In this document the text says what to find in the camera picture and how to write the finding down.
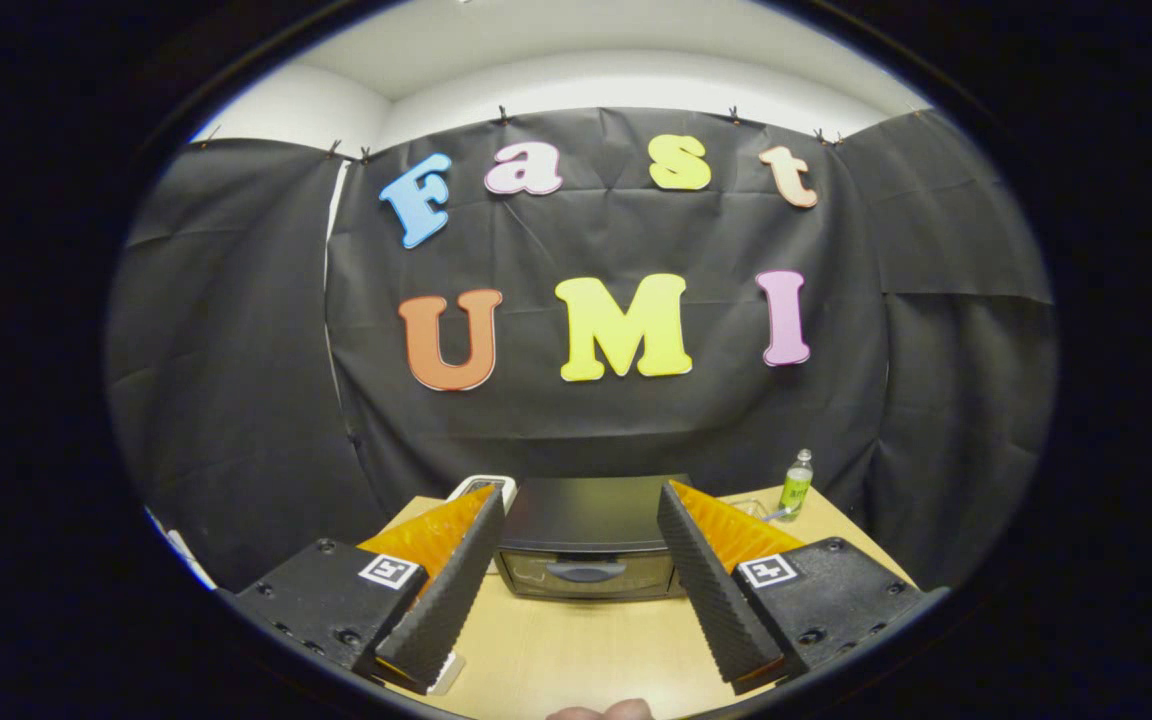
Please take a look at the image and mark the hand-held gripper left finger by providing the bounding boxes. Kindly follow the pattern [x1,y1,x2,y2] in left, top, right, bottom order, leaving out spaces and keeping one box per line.
[233,484,507,696]

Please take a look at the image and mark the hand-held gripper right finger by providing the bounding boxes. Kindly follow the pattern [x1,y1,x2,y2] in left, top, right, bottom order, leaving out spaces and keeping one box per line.
[656,480,947,696]

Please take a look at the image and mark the black toaster oven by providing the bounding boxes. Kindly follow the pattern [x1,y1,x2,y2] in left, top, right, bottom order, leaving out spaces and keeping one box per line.
[493,475,689,601]

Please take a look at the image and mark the white pop-up toaster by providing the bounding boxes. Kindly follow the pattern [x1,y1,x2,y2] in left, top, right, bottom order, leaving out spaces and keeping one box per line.
[446,475,518,507]

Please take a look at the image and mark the green plastic bottle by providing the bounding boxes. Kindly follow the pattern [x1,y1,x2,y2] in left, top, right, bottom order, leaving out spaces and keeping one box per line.
[779,449,815,521]

